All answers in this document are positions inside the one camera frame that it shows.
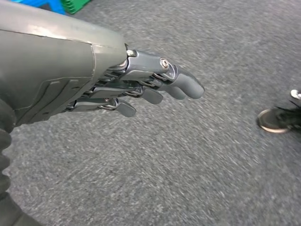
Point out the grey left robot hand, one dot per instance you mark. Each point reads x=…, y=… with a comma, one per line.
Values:
x=59, y=62

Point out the green plastic crate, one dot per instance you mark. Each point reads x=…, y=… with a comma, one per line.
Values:
x=75, y=4

